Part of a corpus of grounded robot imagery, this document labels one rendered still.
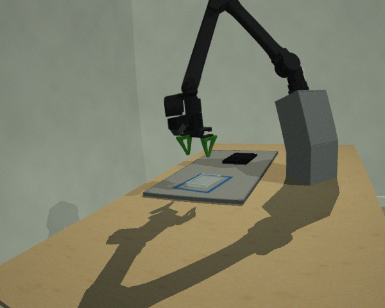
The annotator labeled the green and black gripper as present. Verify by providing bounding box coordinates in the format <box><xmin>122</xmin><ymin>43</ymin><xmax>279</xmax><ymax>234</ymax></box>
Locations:
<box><xmin>176</xmin><ymin>112</ymin><xmax>217</xmax><ymax>158</ymax></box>

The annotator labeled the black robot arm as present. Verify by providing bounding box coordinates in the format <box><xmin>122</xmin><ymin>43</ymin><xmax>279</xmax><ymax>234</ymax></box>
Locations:
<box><xmin>164</xmin><ymin>0</ymin><xmax>309</xmax><ymax>136</ymax></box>

